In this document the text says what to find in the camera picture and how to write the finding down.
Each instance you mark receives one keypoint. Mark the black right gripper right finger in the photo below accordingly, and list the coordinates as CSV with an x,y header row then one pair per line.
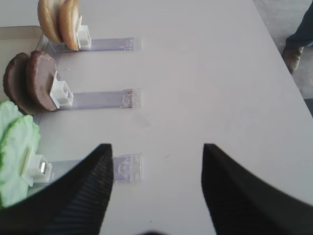
x,y
242,204

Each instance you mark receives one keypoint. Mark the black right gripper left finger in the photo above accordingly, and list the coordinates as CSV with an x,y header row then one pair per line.
x,y
75,204

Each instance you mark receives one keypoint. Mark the white lettuce pusher block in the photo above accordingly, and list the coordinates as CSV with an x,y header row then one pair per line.
x,y
36,169

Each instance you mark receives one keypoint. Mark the green lettuce leaf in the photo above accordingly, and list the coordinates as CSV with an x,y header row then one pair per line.
x,y
9,113
20,137

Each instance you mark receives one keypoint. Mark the inner brown meat patty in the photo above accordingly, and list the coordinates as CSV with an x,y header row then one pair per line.
x,y
14,84

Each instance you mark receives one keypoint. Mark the brown meat patty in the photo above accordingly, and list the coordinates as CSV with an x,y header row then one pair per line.
x,y
14,84
40,72

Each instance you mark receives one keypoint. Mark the outer brown meat patty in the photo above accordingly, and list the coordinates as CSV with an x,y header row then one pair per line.
x,y
40,72

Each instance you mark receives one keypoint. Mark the clear patty holder track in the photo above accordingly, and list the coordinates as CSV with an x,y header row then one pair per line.
x,y
131,98

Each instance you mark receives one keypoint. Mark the white patty pusher block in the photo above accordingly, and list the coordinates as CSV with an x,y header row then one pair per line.
x,y
60,93

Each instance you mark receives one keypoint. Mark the white bun pusher block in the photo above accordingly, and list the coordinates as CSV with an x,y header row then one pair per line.
x,y
82,35

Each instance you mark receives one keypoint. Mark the clear top bun holder track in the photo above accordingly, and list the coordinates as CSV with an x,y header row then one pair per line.
x,y
117,44

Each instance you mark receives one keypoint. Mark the cream rectangular tray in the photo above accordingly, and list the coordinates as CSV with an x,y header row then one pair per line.
x,y
22,33

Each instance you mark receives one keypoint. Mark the person leg and shoe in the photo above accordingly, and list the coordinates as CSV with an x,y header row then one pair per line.
x,y
295,43

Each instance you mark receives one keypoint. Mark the outer top bun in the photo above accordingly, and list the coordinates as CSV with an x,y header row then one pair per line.
x,y
69,16

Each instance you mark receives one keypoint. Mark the bun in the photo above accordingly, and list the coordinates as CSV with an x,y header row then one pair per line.
x,y
69,16
48,16

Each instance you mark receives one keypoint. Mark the inner top bun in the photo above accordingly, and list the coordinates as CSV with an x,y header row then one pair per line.
x,y
48,16

